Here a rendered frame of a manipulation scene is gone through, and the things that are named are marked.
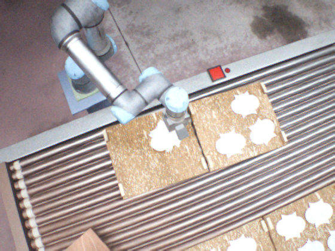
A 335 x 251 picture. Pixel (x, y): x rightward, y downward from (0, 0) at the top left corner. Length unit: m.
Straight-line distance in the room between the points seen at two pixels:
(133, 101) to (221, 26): 2.00
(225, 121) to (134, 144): 0.44
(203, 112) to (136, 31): 1.50
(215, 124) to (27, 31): 2.16
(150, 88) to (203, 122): 0.53
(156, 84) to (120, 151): 0.53
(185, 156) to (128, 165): 0.27
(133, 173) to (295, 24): 2.23
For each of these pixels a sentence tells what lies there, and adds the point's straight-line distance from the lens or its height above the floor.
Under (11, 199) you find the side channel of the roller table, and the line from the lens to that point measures 1.64.
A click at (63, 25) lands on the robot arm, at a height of 1.52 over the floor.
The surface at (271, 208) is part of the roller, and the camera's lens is 1.57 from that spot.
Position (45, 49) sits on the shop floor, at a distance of 3.02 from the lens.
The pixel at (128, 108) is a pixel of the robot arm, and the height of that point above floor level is 1.41.
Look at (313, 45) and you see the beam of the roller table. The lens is 1.95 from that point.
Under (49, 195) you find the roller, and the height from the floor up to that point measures 0.92.
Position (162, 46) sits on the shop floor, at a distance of 2.81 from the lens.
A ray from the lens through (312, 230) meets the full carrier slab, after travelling 1.63.
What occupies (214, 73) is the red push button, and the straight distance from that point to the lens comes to 1.67.
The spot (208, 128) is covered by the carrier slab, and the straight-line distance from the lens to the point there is 1.55.
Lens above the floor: 2.41
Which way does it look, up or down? 74 degrees down
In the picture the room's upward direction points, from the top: straight up
